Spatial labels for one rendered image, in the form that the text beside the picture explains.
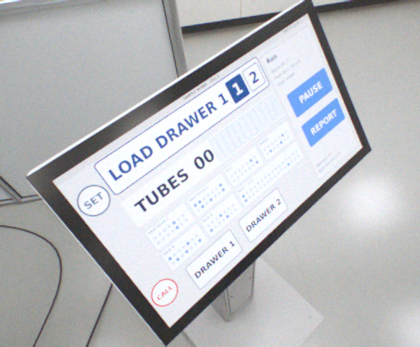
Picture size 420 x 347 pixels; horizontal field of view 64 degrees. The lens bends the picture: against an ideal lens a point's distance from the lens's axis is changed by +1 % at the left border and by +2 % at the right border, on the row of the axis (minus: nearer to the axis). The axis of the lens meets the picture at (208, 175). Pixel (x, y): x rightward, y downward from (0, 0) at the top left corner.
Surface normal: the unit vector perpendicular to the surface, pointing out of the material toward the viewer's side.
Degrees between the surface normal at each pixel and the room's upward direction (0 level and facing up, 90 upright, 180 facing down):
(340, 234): 0
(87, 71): 90
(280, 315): 3
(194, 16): 90
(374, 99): 0
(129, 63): 90
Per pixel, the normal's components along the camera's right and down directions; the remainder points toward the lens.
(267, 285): -0.02, -0.62
